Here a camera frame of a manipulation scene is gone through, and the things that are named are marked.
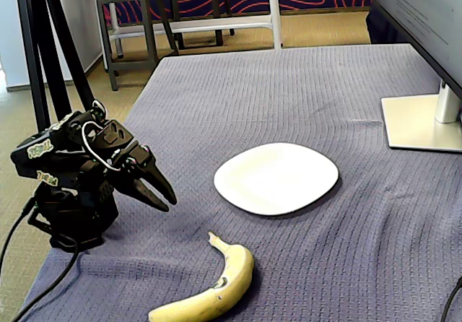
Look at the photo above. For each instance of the yellow banana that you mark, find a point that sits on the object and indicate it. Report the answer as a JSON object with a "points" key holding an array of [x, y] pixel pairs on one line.
{"points": [[231, 282]]}

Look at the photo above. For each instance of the black robot arm with stickers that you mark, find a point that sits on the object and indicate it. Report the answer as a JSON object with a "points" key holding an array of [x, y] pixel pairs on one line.
{"points": [[65, 206]]}

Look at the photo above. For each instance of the white plate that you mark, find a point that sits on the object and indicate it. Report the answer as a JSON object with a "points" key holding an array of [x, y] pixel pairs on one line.
{"points": [[278, 177]]}

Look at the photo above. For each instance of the black tripod legs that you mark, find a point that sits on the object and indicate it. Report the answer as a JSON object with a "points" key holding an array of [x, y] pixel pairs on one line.
{"points": [[36, 65]]}

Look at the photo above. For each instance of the grey-purple knitted table cloth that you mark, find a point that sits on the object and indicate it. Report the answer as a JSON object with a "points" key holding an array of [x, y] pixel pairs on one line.
{"points": [[288, 94]]}

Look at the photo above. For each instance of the dark chair legs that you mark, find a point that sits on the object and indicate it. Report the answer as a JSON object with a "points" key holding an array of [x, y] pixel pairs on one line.
{"points": [[215, 8]]}

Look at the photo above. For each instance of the silver monitor stand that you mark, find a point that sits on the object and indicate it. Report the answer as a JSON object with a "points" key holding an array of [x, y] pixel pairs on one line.
{"points": [[411, 123]]}

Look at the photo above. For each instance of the computer monitor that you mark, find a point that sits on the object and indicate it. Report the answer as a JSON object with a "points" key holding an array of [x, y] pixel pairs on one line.
{"points": [[426, 11]]}

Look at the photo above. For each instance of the white metal table frame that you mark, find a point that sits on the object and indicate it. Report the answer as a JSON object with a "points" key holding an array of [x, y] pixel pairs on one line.
{"points": [[276, 11]]}

